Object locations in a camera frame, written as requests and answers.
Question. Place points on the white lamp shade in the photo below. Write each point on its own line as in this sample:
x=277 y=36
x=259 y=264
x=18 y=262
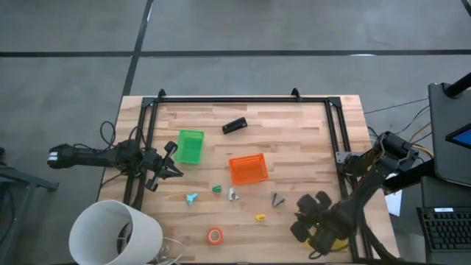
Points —
x=143 y=228

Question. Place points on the black keyboard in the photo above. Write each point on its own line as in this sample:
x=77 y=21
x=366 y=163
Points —
x=447 y=230

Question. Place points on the orange plastic basket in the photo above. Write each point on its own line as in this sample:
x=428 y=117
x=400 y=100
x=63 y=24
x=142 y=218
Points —
x=248 y=169

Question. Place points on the black floor stand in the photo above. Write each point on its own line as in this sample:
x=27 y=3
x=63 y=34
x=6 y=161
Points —
x=22 y=179

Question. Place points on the white staple remover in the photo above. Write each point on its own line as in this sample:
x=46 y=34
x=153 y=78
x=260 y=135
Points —
x=233 y=194

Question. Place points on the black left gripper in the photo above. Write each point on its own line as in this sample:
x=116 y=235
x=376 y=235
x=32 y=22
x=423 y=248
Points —
x=152 y=162

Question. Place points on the grey cabinet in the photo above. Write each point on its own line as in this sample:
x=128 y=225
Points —
x=441 y=158

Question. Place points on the green plastic basket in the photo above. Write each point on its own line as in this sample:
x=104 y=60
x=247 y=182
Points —
x=189 y=147

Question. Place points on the tablet with blue screen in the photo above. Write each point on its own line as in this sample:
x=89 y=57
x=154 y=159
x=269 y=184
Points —
x=461 y=137

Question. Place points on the black table frame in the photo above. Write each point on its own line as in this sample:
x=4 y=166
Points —
x=239 y=99

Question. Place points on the orange tape roll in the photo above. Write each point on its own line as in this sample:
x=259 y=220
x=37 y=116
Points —
x=214 y=236

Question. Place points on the yellow plastic basket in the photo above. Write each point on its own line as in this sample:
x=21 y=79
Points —
x=342 y=244

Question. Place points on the black stapler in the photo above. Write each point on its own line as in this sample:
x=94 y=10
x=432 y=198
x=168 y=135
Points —
x=234 y=125

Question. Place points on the light blue staple remover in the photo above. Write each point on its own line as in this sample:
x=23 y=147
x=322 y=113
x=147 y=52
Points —
x=191 y=198

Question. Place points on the small green stapler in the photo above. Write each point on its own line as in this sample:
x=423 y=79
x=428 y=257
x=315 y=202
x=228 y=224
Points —
x=216 y=188

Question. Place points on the black stand beam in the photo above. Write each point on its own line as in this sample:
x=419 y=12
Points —
x=412 y=178

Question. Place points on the black pole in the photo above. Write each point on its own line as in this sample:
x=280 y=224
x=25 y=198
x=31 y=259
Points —
x=460 y=85

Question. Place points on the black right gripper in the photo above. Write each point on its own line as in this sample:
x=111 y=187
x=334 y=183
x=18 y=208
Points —
x=312 y=217

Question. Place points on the small yellow stapler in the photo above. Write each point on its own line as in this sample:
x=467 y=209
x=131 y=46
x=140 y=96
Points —
x=260 y=217

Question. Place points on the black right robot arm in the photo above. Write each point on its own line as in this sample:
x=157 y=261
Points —
x=362 y=195

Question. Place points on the white paper sheet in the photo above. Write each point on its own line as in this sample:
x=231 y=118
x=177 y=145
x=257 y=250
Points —
x=395 y=204

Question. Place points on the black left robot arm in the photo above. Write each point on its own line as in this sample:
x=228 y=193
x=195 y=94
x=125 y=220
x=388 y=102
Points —
x=92 y=156

